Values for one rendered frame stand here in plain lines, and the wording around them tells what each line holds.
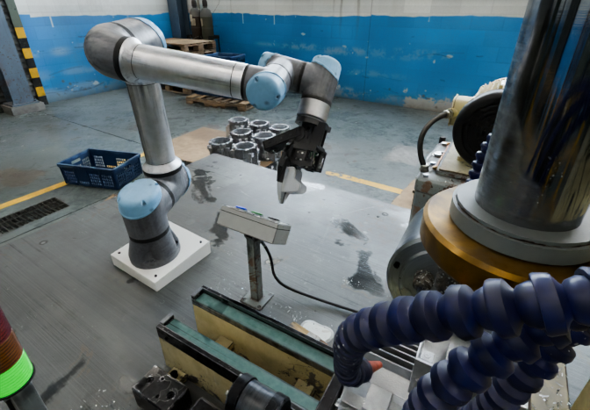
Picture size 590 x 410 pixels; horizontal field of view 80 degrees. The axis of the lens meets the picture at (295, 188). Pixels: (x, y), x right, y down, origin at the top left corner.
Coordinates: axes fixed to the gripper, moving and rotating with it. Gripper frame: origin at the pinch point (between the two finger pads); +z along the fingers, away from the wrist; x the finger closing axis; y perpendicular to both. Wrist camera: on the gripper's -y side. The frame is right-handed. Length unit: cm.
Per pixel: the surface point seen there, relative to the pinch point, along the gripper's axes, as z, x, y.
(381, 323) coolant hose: 5, -56, 38
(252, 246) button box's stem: 13.5, 1.3, -4.4
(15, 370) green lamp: 34, -43, -10
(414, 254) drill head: 3.1, -2.8, 33.4
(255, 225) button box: 7.8, -3.5, -2.2
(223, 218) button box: 8.8, -3.5, -11.8
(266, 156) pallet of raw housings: -30, 172, -117
